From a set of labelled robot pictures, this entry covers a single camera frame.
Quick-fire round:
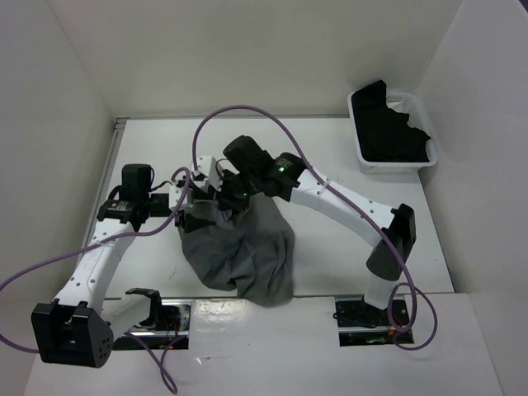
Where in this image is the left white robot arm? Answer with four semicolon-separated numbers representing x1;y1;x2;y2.
31;164;164;368

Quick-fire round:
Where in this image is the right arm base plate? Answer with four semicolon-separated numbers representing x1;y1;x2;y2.
333;298;414;347

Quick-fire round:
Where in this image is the black skirt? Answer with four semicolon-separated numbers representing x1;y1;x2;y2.
351;80;431;163

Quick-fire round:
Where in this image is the purple cable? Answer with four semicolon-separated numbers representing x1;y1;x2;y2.
192;106;438;351
0;167;195;394

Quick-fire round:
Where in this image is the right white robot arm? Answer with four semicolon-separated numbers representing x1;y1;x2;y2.
222;135;417;324

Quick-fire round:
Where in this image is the white plastic basket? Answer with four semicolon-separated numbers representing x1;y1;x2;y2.
346;89;438;174

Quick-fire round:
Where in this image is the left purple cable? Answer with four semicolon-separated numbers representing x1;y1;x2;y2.
0;167;195;394

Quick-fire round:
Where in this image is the grey pleated skirt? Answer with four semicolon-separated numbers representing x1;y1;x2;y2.
178;194;295;307

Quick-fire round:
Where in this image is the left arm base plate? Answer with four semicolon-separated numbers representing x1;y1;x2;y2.
102;295;191;351

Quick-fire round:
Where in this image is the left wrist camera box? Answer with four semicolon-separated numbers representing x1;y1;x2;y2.
168;179;194;215

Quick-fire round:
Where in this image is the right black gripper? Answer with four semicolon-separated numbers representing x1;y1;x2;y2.
208;166;261;211

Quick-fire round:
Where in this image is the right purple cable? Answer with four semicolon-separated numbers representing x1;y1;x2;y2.
192;106;438;351

